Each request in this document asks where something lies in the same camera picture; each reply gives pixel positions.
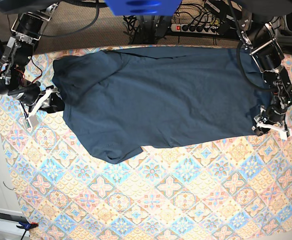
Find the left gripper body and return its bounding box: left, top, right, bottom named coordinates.
left=253, top=104, right=288, bottom=132

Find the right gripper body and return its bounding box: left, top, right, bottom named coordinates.
left=8, top=83, right=61, bottom=118

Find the dark blue t-shirt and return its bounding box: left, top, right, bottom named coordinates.
left=52, top=46, right=271, bottom=164

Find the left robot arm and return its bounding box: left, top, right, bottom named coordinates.
left=228, top=0, right=292, bottom=140

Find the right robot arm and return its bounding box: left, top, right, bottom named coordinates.
left=0, top=0, right=65, bottom=117

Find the patterned colourful tablecloth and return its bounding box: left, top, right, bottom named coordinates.
left=0, top=55, right=292, bottom=240

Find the white power strip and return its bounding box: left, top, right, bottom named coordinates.
left=170, top=23, right=219, bottom=35

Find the blue red clamp lower left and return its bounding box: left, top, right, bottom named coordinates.
left=0, top=219, right=39, bottom=240

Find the white floor outlet box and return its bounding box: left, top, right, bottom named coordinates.
left=0, top=208, right=27, bottom=237

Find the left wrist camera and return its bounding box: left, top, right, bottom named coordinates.
left=279, top=128, right=292, bottom=141

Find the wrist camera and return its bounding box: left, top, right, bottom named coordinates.
left=279, top=128, right=292, bottom=141
left=23, top=115, right=39, bottom=130

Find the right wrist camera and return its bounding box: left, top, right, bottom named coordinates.
left=23, top=115, right=39, bottom=130

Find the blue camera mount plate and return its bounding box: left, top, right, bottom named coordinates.
left=105, top=0, right=182, bottom=16

